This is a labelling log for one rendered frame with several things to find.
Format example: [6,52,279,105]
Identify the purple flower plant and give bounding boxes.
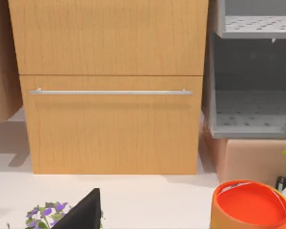
[6,201,107,229]

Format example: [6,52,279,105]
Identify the orange cup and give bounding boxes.
[209,180,286,229]

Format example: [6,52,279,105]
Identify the small black object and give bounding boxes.
[276,176,286,191]

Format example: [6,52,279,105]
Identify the plain wooden drawer front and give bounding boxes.
[7,0,209,77]

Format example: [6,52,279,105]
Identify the wooden cupboard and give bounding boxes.
[0,0,24,124]

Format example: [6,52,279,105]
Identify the grey pierced shelf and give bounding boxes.
[216,0,286,39]

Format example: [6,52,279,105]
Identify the wooden drawer front with handle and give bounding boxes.
[19,74,204,175]

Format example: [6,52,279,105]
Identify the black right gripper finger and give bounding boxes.
[51,187,102,229]

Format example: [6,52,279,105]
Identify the long metal handle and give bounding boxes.
[28,87,193,96]

